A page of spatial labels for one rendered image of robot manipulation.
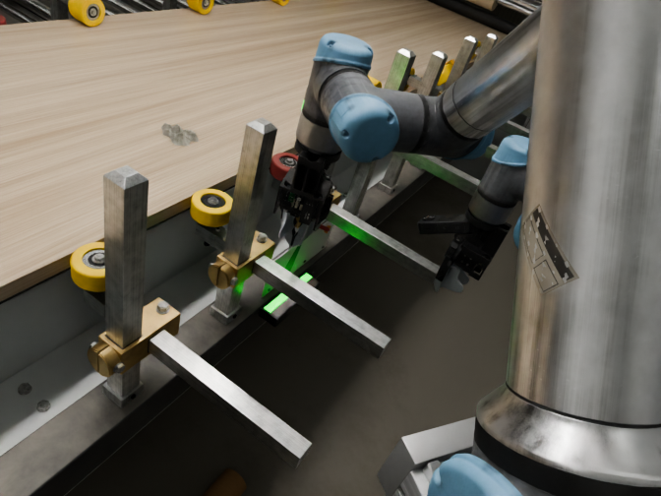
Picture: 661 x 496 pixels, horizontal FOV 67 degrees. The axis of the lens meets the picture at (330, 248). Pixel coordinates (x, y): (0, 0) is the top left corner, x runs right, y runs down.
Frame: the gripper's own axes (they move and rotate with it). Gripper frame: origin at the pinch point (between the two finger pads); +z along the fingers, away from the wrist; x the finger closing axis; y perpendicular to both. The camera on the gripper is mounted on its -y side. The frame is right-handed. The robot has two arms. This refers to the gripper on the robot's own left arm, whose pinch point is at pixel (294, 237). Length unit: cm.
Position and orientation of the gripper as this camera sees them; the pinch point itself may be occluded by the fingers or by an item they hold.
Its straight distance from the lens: 89.0
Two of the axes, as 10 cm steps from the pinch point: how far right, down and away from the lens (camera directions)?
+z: -2.6, 7.5, 6.1
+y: -2.1, 5.7, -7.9
